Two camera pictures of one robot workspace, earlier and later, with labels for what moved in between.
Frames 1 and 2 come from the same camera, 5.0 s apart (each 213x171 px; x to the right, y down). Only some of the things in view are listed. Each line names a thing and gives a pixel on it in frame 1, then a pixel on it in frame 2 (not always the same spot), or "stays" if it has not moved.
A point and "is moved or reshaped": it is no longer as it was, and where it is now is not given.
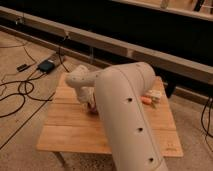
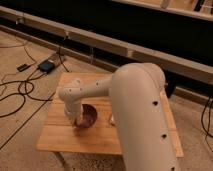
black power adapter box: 46,66 stays
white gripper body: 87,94 → 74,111
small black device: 23,67 stays
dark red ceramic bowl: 92,111 is moved or reshaped
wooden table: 70,126 stays
